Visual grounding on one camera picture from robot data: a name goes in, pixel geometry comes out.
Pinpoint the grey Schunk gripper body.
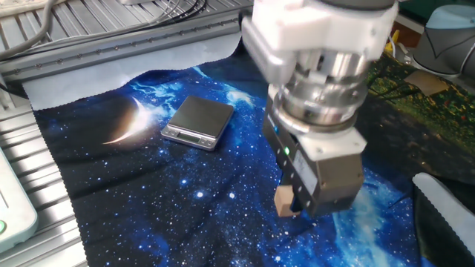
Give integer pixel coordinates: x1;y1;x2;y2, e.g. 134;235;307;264
262;98;367;219

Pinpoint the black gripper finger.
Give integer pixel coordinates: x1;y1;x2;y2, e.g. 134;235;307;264
290;191;304;215
280;173;297;189

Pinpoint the small wooden block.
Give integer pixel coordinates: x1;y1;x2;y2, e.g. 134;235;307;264
273;185;301;218

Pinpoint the silver digital pocket scale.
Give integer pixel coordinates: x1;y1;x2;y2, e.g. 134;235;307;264
160;95;235;152

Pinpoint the white gripper adapter plate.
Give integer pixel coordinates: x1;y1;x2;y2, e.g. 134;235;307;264
267;83;368;162

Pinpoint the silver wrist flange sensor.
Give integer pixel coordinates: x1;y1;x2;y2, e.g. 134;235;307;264
272;51;370;134

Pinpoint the galaxy print cloth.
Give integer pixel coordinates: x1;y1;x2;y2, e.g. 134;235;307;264
22;31;475;267

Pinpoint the brown paper patch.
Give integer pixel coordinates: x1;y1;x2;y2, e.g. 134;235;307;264
403;69;451;97

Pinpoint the yellow plastic object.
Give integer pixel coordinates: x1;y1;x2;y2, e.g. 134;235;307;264
384;29;401;53

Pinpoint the white teach pendant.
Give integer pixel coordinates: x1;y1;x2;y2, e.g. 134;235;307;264
0;148;39;254

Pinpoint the silver ribbed wrist camera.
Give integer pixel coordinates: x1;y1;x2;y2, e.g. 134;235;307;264
240;16;298;86

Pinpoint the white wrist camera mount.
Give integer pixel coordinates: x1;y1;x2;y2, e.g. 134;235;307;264
251;0;400;62

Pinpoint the aluminium profile rail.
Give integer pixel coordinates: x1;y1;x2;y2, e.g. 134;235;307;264
0;3;257;85

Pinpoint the thick grey cable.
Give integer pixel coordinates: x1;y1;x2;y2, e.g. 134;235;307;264
0;0;59;62

